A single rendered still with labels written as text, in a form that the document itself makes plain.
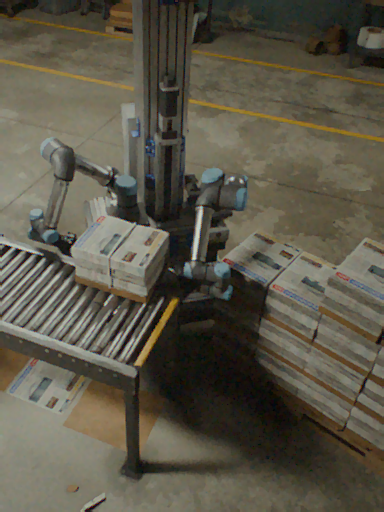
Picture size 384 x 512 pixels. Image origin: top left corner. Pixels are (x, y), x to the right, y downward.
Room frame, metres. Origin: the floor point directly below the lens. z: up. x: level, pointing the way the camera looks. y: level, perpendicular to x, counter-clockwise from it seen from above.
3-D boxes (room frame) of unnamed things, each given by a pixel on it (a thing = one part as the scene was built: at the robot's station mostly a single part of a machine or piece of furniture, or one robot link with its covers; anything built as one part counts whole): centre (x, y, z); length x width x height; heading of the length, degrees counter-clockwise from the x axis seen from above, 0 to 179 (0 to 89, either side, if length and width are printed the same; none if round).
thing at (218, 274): (1.78, -0.14, 0.90); 0.11 x 0.08 x 0.11; 84
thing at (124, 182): (2.34, 0.38, 0.98); 0.13 x 0.12 x 0.14; 40
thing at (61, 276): (1.69, 0.68, 0.77); 0.47 x 0.05 x 0.05; 162
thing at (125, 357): (1.53, 0.19, 0.77); 0.47 x 0.05 x 0.05; 162
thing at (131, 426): (1.27, 0.21, 0.34); 0.06 x 0.06 x 0.68; 72
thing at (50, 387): (1.73, 0.77, 0.00); 0.37 x 0.28 x 0.01; 72
